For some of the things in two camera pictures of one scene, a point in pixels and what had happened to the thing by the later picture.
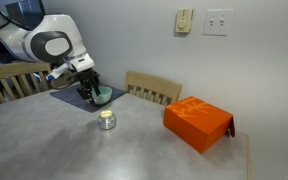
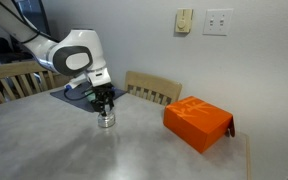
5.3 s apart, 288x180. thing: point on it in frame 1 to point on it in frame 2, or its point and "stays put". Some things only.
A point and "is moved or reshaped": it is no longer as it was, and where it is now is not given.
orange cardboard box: [198, 123] stays put
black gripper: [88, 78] to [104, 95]
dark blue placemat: [69, 95] stays put
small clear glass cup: [106, 120] stays put
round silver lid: [94, 96] is moved or reshaped
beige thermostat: [183, 20] stays put
